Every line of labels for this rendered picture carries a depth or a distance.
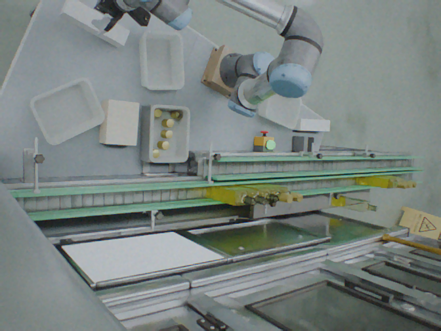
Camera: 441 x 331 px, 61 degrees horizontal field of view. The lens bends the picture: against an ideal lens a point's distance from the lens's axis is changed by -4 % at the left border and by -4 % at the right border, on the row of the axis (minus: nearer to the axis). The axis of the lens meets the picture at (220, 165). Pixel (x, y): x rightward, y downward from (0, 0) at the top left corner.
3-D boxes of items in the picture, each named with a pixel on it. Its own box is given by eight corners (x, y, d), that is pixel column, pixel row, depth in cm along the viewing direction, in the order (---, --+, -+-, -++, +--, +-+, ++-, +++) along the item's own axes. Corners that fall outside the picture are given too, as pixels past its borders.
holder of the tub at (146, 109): (140, 173, 158) (148, 176, 151) (142, 104, 155) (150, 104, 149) (176, 172, 168) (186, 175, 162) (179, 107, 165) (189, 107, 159)
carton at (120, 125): (98, 142, 146) (105, 143, 140) (102, 100, 145) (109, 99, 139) (128, 144, 153) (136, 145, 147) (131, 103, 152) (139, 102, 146)
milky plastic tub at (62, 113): (22, 100, 129) (27, 100, 122) (80, 76, 140) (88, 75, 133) (44, 146, 136) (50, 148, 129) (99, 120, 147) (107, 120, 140)
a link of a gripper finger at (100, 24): (84, 27, 122) (99, 7, 117) (101, 36, 126) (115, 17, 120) (83, 33, 121) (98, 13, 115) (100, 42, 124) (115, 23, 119)
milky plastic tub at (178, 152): (140, 160, 157) (149, 163, 150) (142, 104, 154) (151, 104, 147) (177, 159, 167) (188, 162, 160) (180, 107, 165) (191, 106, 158)
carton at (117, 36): (65, 0, 132) (70, -4, 128) (123, 33, 147) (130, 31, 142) (58, 15, 132) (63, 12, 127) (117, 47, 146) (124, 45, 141)
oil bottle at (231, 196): (205, 197, 162) (238, 207, 145) (206, 184, 162) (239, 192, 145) (216, 196, 166) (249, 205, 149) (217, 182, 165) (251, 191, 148)
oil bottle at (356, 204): (331, 205, 214) (373, 215, 193) (331, 195, 213) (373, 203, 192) (337, 203, 217) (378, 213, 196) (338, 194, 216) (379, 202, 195)
